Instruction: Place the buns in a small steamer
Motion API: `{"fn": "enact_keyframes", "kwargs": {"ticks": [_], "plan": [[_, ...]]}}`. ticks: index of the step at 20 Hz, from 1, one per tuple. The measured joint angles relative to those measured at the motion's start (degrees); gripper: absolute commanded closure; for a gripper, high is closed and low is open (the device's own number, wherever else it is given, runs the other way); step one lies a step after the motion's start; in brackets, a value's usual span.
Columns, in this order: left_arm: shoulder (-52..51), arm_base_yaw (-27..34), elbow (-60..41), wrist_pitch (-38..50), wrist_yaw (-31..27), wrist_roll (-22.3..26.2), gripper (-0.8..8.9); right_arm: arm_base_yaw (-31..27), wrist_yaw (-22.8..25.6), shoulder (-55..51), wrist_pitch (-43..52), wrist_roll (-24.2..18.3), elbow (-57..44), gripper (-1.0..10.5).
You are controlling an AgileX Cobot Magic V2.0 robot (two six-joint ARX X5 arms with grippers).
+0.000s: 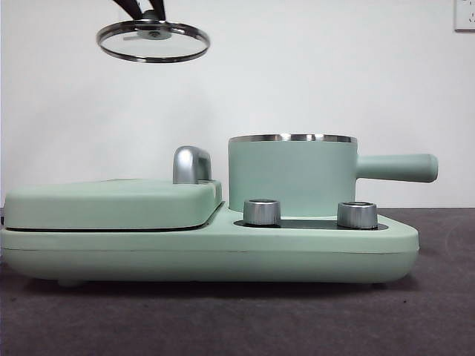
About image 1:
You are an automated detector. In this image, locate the glass lid with green knob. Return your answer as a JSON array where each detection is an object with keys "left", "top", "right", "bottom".
[{"left": 96, "top": 9, "right": 212, "bottom": 64}]

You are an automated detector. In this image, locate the green griddle cover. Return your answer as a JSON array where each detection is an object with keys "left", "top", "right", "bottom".
[{"left": 2, "top": 179, "right": 223, "bottom": 231}]

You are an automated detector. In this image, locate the silver control knob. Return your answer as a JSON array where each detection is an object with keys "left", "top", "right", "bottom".
[
  {"left": 336, "top": 201, "right": 379, "bottom": 228},
  {"left": 243, "top": 199, "right": 282, "bottom": 226}
]

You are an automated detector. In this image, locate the green breakfast machine base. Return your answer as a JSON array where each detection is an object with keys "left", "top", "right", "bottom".
[{"left": 0, "top": 202, "right": 420, "bottom": 289}]

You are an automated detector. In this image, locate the black control panel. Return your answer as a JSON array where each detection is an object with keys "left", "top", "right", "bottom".
[{"left": 234, "top": 218, "right": 389, "bottom": 230}]

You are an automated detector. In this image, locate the silver griddle handle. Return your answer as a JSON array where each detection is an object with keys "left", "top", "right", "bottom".
[{"left": 171, "top": 145, "right": 213, "bottom": 185}]

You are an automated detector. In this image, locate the green pot with straight handle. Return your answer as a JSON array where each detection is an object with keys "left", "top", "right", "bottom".
[{"left": 227, "top": 132, "right": 439, "bottom": 218}]

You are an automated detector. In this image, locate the white wall socket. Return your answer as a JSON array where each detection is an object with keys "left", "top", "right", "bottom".
[{"left": 453, "top": 0, "right": 475, "bottom": 33}]

